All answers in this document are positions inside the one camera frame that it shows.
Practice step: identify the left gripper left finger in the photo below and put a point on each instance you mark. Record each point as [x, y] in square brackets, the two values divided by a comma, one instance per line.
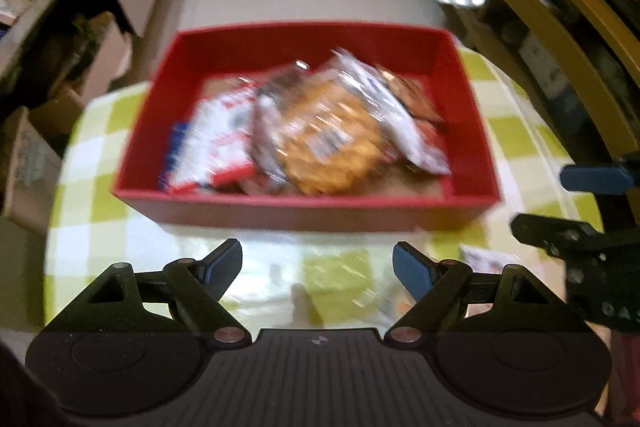
[197, 287]

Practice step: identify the white silver snack packet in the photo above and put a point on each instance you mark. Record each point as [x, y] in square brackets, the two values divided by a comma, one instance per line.
[366, 82]

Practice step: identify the red cardboard box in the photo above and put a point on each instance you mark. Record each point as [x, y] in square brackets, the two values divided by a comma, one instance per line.
[207, 61]

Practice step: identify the wooden chair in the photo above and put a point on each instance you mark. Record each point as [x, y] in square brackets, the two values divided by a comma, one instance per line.
[605, 111]

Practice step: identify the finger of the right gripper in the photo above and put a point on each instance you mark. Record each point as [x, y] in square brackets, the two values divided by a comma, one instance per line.
[557, 237]
[596, 180]

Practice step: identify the red white snack packet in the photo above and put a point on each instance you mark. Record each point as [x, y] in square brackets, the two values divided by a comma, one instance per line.
[215, 147]

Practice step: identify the white Kaprons wafer packet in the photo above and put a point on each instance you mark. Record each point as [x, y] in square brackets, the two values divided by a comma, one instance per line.
[483, 261]

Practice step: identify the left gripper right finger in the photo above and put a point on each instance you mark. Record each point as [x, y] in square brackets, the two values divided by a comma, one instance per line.
[435, 286]

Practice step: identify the packaged waffle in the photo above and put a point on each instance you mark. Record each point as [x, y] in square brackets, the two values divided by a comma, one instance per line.
[313, 136]

